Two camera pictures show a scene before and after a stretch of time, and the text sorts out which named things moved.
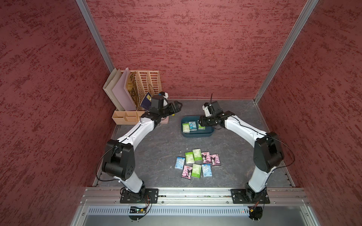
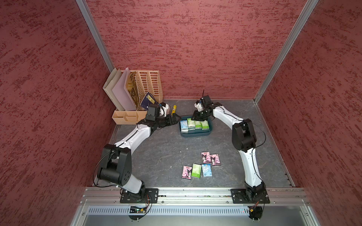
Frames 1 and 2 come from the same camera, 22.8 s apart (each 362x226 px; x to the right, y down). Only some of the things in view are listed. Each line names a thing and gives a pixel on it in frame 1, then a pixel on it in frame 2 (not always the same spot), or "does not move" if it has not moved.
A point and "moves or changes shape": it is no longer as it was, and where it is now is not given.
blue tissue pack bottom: [207, 170] does not move
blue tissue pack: [179, 162] -> [184, 127]
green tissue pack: [189, 157] -> [191, 124]
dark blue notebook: [146, 102] does not move
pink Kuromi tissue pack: [206, 157] does not move
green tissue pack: [197, 156] moves or changes shape
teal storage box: [208, 132] does not move
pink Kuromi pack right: [215, 159] does not move
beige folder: [109, 86] does not move
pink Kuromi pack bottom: [186, 172] does not move
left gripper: [178, 108] -> [169, 122]
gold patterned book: [133, 89] does not move
